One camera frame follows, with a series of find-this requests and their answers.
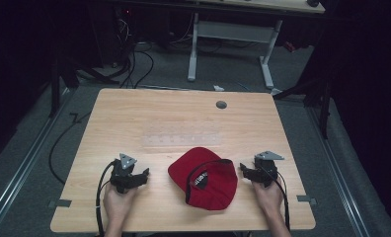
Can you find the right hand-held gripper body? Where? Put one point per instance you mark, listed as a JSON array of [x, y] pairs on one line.
[[266, 168]]

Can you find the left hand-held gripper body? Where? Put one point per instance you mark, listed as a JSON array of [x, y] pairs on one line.
[[123, 171]]

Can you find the red baseball cap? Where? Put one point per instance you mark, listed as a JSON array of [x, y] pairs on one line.
[[213, 187]]

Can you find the person's right hand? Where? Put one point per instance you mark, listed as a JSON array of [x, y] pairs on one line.
[[268, 199]]

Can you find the person's left hand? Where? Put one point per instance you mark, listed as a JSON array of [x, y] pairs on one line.
[[117, 205]]

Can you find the grey tape piece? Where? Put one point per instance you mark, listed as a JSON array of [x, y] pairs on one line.
[[60, 203], [306, 199]]

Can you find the clear tape strip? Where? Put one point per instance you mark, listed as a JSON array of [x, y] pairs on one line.
[[183, 139]]

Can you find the white paper scrap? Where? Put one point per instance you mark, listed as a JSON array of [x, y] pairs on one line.
[[218, 88]]

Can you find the black metal stand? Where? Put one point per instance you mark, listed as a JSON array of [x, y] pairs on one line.
[[55, 82], [322, 98]]

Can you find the small red object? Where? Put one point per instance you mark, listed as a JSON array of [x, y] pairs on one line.
[[289, 46]]

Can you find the white-framed wooden desk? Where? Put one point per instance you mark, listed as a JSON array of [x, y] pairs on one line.
[[231, 33]]

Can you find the metal floor rail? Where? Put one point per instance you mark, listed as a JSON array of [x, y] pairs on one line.
[[22, 164], [341, 174]]

